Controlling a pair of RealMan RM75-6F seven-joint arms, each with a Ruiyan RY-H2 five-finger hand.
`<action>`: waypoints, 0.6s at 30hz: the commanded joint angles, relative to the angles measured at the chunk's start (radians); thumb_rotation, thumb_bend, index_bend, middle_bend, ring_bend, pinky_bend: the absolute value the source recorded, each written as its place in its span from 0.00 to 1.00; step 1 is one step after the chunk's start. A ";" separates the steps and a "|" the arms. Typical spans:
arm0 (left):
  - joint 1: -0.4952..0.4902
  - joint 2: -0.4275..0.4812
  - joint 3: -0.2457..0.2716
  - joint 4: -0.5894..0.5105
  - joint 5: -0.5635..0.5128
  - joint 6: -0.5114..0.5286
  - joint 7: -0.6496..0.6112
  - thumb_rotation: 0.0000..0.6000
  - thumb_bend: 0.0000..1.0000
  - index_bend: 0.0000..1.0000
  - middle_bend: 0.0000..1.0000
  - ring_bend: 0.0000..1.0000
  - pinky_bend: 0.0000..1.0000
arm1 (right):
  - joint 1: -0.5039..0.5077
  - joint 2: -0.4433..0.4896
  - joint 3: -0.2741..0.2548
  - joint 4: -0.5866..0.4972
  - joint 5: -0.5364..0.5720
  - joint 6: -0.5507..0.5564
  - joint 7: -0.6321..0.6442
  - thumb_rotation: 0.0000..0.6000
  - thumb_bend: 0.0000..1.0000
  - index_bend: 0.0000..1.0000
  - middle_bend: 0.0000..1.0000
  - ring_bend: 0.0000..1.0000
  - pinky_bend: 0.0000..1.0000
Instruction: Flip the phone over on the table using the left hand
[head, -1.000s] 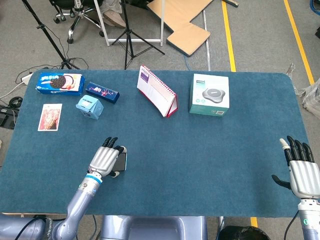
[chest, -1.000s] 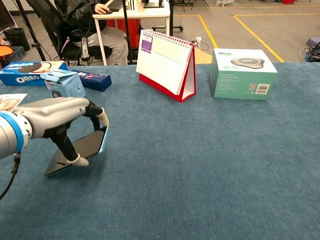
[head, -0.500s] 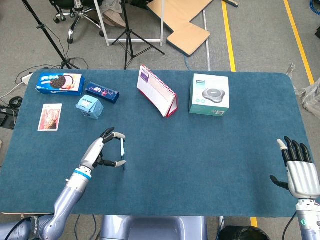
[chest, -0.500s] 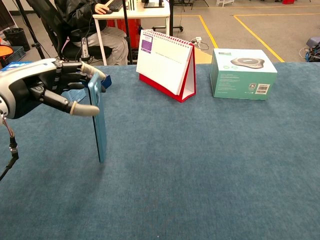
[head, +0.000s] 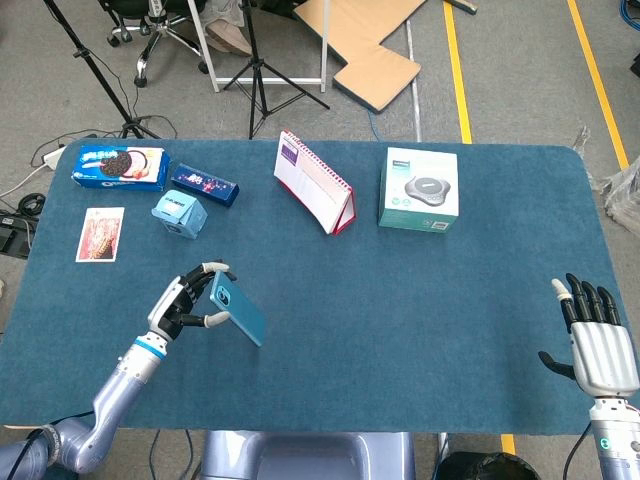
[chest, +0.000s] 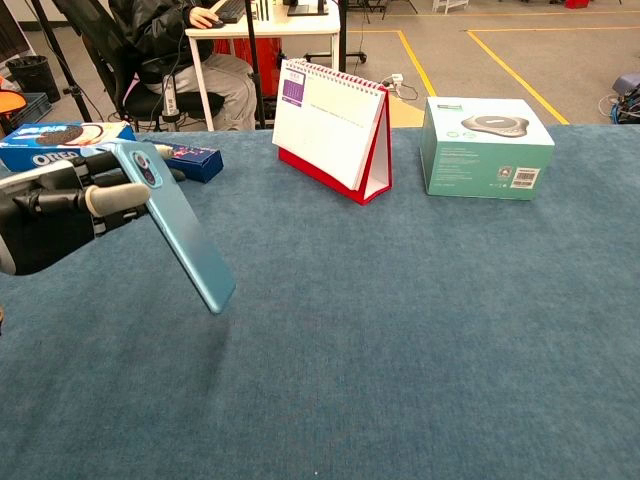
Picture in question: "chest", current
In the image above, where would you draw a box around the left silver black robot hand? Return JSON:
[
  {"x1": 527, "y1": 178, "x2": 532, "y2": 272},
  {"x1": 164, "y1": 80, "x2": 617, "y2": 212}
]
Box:
[{"x1": 0, "y1": 144, "x2": 186, "y2": 277}]

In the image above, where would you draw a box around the black smartphone with blue back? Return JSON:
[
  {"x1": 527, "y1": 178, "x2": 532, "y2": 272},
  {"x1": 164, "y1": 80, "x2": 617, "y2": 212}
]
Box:
[{"x1": 112, "y1": 139, "x2": 237, "y2": 315}]

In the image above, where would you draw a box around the blue-grey carpeted table surface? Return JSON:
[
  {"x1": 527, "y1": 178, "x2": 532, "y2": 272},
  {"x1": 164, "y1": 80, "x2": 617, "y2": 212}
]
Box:
[{"x1": 0, "y1": 124, "x2": 640, "y2": 480}]

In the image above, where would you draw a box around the blue Oreo cookie box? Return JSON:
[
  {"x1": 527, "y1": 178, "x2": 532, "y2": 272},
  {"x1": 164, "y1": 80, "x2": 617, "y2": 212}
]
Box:
[{"x1": 0, "y1": 122, "x2": 137, "y2": 174}]

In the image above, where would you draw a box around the dark blue plastic crate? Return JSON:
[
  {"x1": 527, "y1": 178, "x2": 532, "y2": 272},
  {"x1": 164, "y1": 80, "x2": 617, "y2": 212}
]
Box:
[{"x1": 9, "y1": 92, "x2": 54, "y2": 132}]

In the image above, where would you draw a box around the orange object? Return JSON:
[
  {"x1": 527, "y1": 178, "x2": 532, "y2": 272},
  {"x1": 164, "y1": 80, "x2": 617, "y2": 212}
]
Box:
[{"x1": 0, "y1": 89, "x2": 28, "y2": 119}]

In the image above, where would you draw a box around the black round trash bin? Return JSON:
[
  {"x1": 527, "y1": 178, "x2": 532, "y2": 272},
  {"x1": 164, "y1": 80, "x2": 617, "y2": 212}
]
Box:
[{"x1": 5, "y1": 54, "x2": 62, "y2": 105}]

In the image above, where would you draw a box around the black office chair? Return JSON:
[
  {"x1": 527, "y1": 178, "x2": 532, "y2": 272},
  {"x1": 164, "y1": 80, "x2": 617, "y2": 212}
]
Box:
[{"x1": 52, "y1": 0, "x2": 226, "y2": 134}]

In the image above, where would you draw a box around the dark blue long box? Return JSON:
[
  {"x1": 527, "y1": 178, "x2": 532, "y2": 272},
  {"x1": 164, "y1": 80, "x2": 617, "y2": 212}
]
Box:
[{"x1": 149, "y1": 142, "x2": 225, "y2": 184}]

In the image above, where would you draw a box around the black light stand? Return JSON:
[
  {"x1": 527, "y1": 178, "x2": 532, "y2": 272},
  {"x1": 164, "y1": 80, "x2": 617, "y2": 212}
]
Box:
[{"x1": 29, "y1": 0, "x2": 106, "y2": 124}]

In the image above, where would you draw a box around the seated person in black jacket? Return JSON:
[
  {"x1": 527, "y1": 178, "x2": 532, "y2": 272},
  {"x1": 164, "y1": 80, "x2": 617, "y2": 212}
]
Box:
[{"x1": 107, "y1": 0, "x2": 259, "y2": 132}]

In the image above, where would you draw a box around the red cabinet under desk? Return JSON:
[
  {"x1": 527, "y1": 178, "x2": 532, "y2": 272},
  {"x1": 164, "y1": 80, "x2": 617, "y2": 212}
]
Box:
[{"x1": 214, "y1": 36, "x2": 285, "y2": 96}]

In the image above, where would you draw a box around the black keyboard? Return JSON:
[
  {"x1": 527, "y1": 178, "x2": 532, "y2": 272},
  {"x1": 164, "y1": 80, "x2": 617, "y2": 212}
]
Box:
[{"x1": 212, "y1": 0, "x2": 247, "y2": 24}]

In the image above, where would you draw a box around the red white desk calendar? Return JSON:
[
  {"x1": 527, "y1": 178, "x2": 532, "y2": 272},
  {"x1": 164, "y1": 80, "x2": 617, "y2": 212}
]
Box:
[{"x1": 272, "y1": 58, "x2": 394, "y2": 206}]

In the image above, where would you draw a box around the white desk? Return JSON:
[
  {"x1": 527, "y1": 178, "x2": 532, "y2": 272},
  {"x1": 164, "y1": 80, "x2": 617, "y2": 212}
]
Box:
[{"x1": 184, "y1": 0, "x2": 342, "y2": 132}]

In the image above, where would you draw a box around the black rolling stand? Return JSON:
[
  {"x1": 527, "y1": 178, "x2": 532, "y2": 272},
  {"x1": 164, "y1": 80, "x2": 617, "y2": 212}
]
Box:
[{"x1": 335, "y1": 0, "x2": 370, "y2": 75}]

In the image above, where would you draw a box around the green white speaker box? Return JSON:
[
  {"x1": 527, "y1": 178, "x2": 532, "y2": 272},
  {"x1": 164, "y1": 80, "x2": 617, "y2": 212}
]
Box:
[{"x1": 419, "y1": 96, "x2": 556, "y2": 202}]

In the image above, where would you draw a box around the black camera tripod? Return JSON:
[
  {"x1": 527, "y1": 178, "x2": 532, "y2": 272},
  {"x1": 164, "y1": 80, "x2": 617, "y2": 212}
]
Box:
[{"x1": 243, "y1": 0, "x2": 267, "y2": 130}]

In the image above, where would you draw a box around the blue cable bundle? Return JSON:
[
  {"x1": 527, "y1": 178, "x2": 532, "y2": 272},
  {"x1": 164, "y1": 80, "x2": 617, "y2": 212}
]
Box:
[{"x1": 597, "y1": 72, "x2": 640, "y2": 125}]

